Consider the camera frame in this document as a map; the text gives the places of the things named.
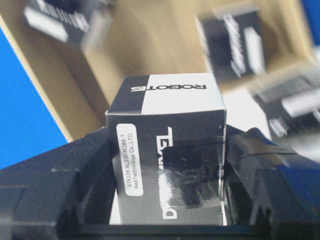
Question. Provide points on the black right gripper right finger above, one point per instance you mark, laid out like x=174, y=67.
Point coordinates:
x=270, y=187

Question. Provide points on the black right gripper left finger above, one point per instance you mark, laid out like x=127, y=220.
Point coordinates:
x=49, y=195

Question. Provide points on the black Dynamixel box with label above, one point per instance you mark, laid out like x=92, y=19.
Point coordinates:
x=168, y=137

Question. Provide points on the black Dynamixel box bottom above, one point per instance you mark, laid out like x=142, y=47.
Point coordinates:
x=292, y=110

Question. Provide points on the tilted black Dynamixel box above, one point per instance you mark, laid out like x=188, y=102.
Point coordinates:
x=232, y=41

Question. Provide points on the black white box rear carton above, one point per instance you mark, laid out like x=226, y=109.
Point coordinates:
x=80, y=23

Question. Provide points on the large brown cardboard box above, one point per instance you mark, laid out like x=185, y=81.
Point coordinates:
x=145, y=37

